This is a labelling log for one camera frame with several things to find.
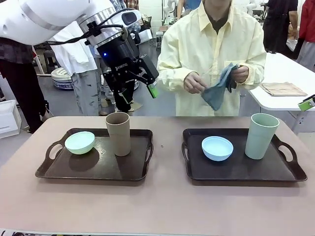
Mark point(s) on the white box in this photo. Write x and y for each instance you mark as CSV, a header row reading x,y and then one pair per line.
x,y
7,118

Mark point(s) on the mint green bowl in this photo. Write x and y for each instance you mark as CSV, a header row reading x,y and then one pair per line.
x,y
80,143

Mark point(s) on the dark brown plastic tray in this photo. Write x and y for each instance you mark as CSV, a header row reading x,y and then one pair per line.
x,y
98,169
233,172

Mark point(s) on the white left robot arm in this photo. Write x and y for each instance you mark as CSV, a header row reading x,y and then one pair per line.
x,y
49,14

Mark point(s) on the white side table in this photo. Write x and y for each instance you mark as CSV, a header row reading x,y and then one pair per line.
x,y
283,71

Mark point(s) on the person blue shirt beige trousers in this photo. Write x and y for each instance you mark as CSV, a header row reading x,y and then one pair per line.
x,y
190,6

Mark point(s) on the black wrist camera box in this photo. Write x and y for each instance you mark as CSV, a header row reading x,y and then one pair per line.
x,y
150,67

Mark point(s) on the person in white coat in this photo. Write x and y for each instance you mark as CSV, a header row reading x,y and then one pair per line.
x,y
78,64

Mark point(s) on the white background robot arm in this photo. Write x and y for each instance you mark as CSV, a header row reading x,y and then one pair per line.
x,y
252,6

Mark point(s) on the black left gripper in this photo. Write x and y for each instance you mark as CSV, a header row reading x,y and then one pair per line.
x,y
118,56

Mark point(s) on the person's left hand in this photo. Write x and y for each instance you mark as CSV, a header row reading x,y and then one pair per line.
x,y
242,73

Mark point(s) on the person in yellow shirt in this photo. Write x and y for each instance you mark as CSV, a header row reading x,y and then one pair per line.
x,y
197,37

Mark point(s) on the mint green tall cup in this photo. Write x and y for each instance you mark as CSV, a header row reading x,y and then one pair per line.
x,y
259,140

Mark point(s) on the person's left forearm yellow sleeve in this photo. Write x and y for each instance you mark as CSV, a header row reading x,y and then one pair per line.
x,y
257,71

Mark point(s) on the beige cloth mat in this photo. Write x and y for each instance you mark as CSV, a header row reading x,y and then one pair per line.
x,y
285,89

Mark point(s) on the person in black clothes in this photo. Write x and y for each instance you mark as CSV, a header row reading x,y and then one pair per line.
x,y
278,24

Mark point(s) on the light blue bowl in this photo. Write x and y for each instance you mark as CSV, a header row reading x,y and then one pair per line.
x,y
217,150

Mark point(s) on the blue cloth mat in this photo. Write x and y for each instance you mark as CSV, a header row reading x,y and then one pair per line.
x,y
216,96

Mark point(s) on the person's right hand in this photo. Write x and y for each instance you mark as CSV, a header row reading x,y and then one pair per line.
x,y
194,82

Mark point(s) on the person's right forearm yellow sleeve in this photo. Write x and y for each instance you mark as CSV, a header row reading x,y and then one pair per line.
x,y
172,73

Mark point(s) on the tan brown tall cup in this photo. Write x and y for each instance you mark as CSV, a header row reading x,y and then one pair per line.
x,y
119,137

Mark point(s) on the person in red jacket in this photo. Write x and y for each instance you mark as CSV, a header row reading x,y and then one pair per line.
x,y
307,29

